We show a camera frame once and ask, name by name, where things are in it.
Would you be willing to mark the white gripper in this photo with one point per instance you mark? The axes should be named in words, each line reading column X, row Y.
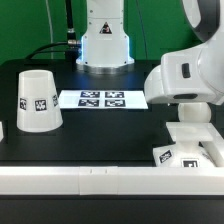
column 191, row 75

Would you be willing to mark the white lamp base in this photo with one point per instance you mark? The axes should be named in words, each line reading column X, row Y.
column 187, row 149

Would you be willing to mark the white lamp bulb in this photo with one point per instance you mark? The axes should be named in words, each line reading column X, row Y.
column 194, row 112

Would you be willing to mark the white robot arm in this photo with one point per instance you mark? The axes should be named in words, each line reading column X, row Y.
column 105, row 45

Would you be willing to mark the white lamp shade cone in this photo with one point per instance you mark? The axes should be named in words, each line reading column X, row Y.
column 38, row 108

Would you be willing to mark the white marker sheet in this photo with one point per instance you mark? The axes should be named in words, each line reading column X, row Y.
column 102, row 99

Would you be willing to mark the white block left edge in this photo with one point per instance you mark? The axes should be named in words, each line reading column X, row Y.
column 1, row 132

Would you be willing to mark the white right rail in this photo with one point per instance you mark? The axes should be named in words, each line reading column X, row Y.
column 215, row 146

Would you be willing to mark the white rail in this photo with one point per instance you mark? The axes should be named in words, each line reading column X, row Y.
column 111, row 181
column 215, row 146

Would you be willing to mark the white front rail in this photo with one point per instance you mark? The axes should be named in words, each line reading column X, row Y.
column 111, row 181

